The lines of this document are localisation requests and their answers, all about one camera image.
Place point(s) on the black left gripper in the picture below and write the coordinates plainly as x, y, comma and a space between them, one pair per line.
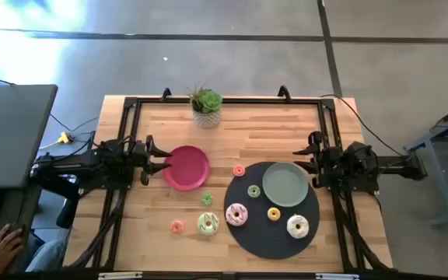
144, 159

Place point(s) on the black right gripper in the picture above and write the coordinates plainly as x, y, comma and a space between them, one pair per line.
330, 165

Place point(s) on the large white frosted donut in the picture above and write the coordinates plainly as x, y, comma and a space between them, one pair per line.
303, 227

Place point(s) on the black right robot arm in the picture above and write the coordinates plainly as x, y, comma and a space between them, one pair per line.
375, 163

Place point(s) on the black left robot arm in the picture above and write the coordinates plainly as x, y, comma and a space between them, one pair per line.
84, 163

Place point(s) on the pink round plate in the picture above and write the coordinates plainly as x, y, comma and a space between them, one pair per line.
189, 169

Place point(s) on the grey-green round plate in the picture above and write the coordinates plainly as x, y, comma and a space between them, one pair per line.
285, 184

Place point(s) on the small green donut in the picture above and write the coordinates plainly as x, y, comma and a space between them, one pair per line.
256, 191
210, 199

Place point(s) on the small yellow donut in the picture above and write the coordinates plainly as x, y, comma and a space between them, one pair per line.
277, 214

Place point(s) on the succulent in patterned white pot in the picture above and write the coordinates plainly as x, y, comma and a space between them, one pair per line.
207, 116

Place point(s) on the small pink donut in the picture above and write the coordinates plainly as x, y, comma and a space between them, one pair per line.
242, 170
180, 227

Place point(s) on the large green frosted donut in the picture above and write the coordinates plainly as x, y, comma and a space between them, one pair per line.
201, 225

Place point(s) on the large pink frosted donut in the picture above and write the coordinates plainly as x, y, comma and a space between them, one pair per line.
229, 215

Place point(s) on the black round woven placemat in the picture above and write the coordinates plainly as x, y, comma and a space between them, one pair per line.
267, 241

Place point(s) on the yellow power plug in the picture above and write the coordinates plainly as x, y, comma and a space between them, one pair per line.
65, 137

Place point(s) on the black oblong object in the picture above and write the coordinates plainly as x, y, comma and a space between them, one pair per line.
66, 213

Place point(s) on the blue-grey metal table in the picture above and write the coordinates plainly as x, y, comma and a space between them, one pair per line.
438, 148

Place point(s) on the person's leg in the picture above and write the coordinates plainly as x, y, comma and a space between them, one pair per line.
49, 254

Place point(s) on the grey desk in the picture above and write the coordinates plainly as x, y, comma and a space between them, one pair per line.
10, 132

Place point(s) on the black computer mouse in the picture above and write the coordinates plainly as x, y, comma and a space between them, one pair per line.
16, 228

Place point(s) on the person's hand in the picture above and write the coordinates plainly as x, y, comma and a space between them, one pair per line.
2, 249

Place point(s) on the black frame hook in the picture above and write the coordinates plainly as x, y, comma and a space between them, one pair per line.
284, 93
166, 93

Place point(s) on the black metal rig frame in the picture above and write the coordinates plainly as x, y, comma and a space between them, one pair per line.
247, 100

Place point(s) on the white bracket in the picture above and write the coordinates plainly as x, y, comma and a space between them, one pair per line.
337, 276
120, 275

